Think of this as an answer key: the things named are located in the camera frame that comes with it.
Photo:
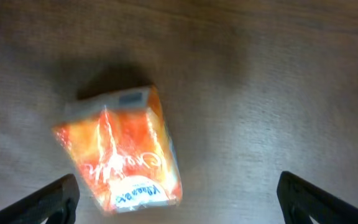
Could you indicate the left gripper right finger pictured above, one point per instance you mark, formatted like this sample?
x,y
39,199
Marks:
x,y
303,202

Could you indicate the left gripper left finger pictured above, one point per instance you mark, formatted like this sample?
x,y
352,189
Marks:
x,y
54,203

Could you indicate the orange pocket tissue pack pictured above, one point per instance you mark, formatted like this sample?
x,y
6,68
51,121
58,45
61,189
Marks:
x,y
121,147

